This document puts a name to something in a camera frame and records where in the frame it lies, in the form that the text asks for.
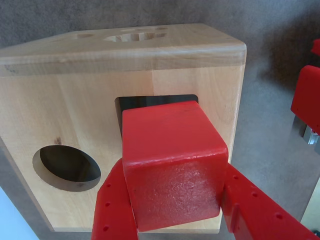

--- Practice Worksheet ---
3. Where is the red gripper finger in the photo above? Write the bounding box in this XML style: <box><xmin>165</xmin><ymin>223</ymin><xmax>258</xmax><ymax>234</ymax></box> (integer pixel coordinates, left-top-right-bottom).
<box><xmin>91</xmin><ymin>158</ymin><xmax>140</xmax><ymax>240</ymax></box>
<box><xmin>221</xmin><ymin>163</ymin><xmax>320</xmax><ymax>240</ymax></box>

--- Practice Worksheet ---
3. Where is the red cube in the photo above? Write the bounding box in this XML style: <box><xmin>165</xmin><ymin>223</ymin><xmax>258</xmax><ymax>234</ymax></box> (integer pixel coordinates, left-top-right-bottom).
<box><xmin>121</xmin><ymin>100</ymin><xmax>229</xmax><ymax>232</ymax></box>

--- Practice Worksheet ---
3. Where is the red robot base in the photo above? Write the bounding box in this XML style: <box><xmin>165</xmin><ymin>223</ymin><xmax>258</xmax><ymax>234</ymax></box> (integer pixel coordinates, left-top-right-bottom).
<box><xmin>290</xmin><ymin>38</ymin><xmax>320</xmax><ymax>137</ymax></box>

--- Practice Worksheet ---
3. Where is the wooden shape sorter box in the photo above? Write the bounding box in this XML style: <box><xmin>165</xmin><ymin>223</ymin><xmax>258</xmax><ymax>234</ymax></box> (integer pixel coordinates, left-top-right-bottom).
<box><xmin>0</xmin><ymin>23</ymin><xmax>248</xmax><ymax>233</ymax></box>

